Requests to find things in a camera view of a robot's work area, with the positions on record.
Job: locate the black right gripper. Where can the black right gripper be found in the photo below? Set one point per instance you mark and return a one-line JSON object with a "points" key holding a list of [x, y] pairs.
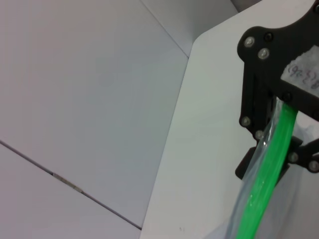
{"points": [[271, 72]]}

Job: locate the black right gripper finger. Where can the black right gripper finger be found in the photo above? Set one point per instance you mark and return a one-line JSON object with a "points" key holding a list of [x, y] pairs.
{"points": [[301, 156]]}

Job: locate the transparent green-zip document bag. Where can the transparent green-zip document bag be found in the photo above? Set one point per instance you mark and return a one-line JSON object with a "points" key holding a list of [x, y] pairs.
{"points": [[269, 159]]}

